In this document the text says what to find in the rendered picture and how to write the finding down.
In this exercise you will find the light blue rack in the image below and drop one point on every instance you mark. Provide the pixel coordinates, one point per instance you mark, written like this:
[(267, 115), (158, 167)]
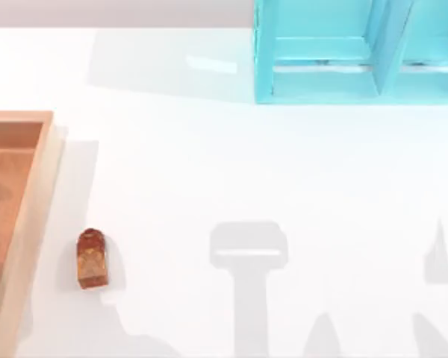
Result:
[(321, 78)]

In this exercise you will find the brown bread loaf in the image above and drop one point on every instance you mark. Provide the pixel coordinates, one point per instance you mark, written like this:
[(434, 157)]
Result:
[(92, 261)]

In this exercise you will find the shallow salmon-coloured box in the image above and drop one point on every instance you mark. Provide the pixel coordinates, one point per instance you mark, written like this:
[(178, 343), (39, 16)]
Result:
[(11, 179)]

